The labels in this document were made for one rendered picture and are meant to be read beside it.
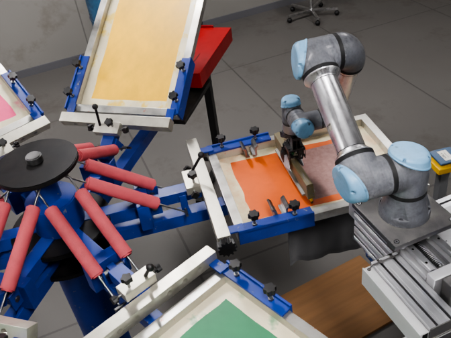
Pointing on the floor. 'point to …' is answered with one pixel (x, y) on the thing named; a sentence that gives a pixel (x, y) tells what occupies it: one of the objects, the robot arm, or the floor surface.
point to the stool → (311, 10)
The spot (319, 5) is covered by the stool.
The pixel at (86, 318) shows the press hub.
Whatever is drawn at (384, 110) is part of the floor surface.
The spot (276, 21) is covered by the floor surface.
